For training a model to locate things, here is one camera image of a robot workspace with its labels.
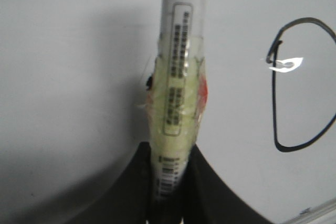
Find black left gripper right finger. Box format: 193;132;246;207
183;145;271;224

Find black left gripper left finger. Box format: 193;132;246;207
67;142;151;224

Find white black whiteboard marker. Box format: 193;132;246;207
146;0;206;201

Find white whiteboard with aluminium frame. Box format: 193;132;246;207
1;0;335;223

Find red round magnet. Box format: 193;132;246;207
197;75;208;112

